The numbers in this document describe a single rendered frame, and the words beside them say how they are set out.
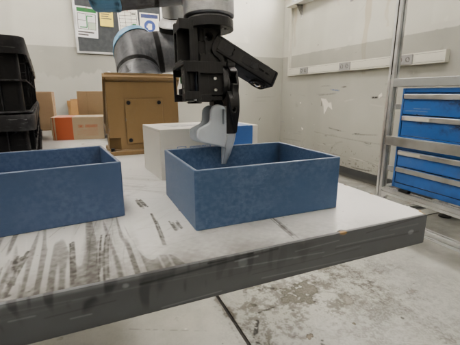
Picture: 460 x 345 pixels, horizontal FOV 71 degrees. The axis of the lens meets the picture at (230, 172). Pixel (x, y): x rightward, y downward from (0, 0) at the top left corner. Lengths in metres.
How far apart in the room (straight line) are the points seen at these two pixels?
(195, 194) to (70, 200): 0.15
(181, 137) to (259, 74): 0.18
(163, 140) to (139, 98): 0.29
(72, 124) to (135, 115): 0.40
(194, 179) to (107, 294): 0.14
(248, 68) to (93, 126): 0.78
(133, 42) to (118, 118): 0.24
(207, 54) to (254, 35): 3.97
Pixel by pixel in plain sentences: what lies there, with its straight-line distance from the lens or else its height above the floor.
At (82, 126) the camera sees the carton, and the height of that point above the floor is 0.74.
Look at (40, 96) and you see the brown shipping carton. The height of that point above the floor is 0.84.
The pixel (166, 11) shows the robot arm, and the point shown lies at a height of 1.06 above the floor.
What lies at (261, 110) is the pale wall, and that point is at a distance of 4.47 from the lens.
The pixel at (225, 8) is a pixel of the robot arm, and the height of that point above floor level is 0.97.
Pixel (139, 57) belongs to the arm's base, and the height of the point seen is 0.94.
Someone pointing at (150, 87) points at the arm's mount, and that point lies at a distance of 0.86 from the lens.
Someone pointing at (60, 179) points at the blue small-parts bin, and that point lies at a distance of 0.41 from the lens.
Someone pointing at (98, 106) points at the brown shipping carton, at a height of 0.80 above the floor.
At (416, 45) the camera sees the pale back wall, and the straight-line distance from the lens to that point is 3.16.
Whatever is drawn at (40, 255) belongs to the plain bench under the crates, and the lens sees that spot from 0.37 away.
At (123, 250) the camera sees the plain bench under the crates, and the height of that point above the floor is 0.70.
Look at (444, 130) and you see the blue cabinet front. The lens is 1.94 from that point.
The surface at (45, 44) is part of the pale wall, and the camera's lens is 3.95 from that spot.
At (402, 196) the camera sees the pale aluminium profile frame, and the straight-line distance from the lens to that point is 2.10.
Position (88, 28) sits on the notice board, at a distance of 3.95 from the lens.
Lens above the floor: 0.85
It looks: 14 degrees down
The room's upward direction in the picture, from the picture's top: straight up
